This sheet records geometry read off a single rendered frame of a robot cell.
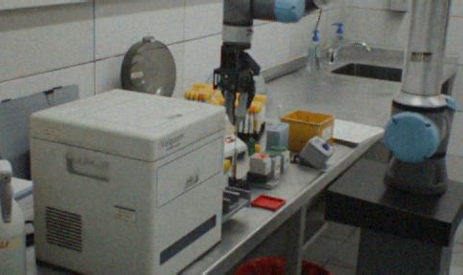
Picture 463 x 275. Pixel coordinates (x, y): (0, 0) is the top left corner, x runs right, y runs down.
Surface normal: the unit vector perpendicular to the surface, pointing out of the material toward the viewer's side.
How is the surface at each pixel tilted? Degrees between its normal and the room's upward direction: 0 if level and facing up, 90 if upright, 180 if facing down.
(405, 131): 98
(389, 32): 90
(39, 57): 90
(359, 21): 90
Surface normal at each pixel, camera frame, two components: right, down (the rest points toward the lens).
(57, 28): 0.89, 0.16
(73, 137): -0.45, 0.22
